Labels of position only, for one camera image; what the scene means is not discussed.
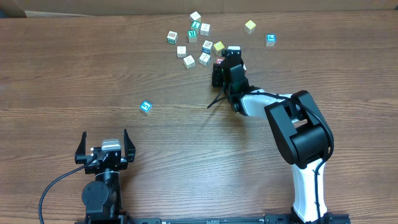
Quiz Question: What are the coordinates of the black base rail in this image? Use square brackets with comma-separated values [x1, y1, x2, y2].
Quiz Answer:
[127, 212, 351, 224]

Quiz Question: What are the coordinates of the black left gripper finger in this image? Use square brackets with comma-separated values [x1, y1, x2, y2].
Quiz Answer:
[75, 131, 86, 164]
[124, 129, 136, 162]

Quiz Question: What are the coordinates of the white umbrella block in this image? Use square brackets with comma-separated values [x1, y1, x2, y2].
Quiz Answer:
[200, 23, 210, 36]

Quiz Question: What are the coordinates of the blue number 5 block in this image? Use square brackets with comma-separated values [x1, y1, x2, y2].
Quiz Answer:
[140, 101, 153, 114]

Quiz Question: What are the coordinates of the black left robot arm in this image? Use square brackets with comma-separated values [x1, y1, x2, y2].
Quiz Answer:
[75, 129, 136, 224]

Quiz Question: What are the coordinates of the green letter B block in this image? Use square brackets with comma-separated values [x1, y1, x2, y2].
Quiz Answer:
[167, 31, 178, 45]

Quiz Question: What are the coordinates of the green letter R block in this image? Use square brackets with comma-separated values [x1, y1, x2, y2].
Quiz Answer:
[187, 30, 197, 43]

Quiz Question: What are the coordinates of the white butterfly block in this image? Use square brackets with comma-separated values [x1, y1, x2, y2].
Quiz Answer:
[177, 46, 187, 58]

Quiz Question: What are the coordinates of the blue sided white block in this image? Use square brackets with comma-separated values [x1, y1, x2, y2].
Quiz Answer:
[202, 40, 213, 55]

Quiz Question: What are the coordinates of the green letter L block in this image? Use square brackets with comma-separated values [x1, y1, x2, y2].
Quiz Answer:
[190, 21, 201, 32]

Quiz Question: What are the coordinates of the top white ball block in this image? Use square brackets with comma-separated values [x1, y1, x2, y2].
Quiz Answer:
[190, 11, 201, 22]

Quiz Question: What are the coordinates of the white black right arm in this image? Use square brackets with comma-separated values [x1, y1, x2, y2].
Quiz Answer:
[212, 57, 334, 223]

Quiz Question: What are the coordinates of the blue letter P block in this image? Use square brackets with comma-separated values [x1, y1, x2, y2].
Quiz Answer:
[266, 34, 276, 47]

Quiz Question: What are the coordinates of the yellow top centre block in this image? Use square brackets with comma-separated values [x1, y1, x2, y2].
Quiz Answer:
[213, 41, 224, 56]

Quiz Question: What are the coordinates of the white blue edged block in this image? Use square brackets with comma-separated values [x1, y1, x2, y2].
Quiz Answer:
[199, 52, 211, 66]

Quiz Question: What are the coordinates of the yellow top far block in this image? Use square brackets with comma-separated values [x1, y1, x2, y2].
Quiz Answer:
[244, 20, 256, 34]

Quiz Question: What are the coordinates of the yellow letter S block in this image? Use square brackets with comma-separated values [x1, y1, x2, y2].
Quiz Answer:
[183, 55, 195, 69]

